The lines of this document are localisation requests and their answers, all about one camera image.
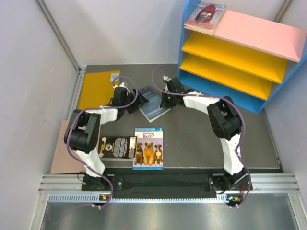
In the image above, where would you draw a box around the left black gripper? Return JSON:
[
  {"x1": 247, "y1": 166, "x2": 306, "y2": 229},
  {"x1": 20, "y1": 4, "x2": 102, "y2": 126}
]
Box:
[{"x1": 122, "y1": 87, "x2": 149, "y2": 114}]

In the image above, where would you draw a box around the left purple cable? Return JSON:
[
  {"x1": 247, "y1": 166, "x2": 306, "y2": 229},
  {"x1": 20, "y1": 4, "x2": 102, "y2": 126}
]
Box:
[{"x1": 66, "y1": 76, "x2": 139, "y2": 209}]

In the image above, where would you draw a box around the orange Othello book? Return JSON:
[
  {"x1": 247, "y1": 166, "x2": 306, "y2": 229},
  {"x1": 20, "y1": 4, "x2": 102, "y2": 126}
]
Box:
[{"x1": 184, "y1": 23, "x2": 214, "y2": 36}]

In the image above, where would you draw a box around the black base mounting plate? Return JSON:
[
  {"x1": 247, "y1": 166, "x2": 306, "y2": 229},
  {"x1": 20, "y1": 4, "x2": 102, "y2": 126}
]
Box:
[{"x1": 82, "y1": 168, "x2": 253, "y2": 198}]

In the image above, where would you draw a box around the black paperback book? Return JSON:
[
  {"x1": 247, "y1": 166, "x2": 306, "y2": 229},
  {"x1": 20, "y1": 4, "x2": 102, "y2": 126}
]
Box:
[{"x1": 98, "y1": 136, "x2": 137, "y2": 161}]

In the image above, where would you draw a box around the yellow file folder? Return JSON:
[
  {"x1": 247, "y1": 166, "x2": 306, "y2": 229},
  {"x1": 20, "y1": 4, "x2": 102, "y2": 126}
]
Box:
[{"x1": 77, "y1": 70, "x2": 121, "y2": 110}]

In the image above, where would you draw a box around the purple cable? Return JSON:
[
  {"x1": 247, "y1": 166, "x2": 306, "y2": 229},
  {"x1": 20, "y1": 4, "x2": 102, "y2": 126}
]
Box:
[
  {"x1": 152, "y1": 65, "x2": 251, "y2": 208},
  {"x1": 66, "y1": 76, "x2": 139, "y2": 209}
]

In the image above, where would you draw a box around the pink file folder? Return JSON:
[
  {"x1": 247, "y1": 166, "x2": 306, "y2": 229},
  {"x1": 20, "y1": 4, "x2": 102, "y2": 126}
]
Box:
[{"x1": 50, "y1": 120, "x2": 85, "y2": 174}]

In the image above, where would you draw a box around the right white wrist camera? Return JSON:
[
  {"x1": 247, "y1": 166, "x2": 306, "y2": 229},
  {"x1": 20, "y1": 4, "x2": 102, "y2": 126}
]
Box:
[{"x1": 163, "y1": 75, "x2": 171, "y2": 82}]

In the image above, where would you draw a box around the aluminium frame rail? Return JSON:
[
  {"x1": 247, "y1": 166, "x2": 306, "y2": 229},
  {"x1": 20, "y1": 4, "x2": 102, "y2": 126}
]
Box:
[{"x1": 38, "y1": 173, "x2": 300, "y2": 205}]

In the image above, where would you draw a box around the red castle picture book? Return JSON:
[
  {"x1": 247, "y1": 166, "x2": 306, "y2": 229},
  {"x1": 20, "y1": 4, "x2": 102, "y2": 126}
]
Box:
[{"x1": 185, "y1": 1, "x2": 227, "y2": 31}]

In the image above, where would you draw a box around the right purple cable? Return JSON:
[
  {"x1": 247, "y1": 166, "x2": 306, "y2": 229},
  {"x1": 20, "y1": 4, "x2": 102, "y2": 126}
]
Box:
[{"x1": 152, "y1": 65, "x2": 251, "y2": 208}]

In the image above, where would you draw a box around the dark blue hardcover book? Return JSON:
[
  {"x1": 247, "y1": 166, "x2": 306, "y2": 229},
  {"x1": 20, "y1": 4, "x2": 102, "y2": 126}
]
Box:
[{"x1": 140, "y1": 86, "x2": 170, "y2": 123}]

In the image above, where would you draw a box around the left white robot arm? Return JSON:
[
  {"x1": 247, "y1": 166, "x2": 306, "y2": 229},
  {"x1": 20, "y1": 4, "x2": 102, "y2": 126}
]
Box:
[{"x1": 64, "y1": 86, "x2": 149, "y2": 190}]

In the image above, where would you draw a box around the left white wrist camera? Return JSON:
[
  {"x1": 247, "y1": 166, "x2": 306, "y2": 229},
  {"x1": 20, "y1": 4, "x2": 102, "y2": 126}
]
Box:
[{"x1": 113, "y1": 82, "x2": 130, "y2": 93}]

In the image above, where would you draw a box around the colourful wooden bookshelf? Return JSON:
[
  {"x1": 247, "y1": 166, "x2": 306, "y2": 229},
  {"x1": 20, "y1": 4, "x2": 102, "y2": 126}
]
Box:
[{"x1": 177, "y1": 0, "x2": 307, "y2": 113}]

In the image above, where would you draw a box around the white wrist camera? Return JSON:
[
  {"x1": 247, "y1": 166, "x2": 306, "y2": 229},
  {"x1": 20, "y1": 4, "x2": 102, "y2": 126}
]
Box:
[
  {"x1": 163, "y1": 75, "x2": 171, "y2": 82},
  {"x1": 113, "y1": 82, "x2": 130, "y2": 93}
]

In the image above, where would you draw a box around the purple dog book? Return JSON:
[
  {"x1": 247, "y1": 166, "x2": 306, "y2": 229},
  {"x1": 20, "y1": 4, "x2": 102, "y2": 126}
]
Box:
[{"x1": 132, "y1": 127, "x2": 164, "y2": 170}]

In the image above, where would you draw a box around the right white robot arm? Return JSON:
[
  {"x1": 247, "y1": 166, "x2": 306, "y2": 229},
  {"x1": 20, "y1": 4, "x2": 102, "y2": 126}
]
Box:
[{"x1": 160, "y1": 76, "x2": 246, "y2": 190}]

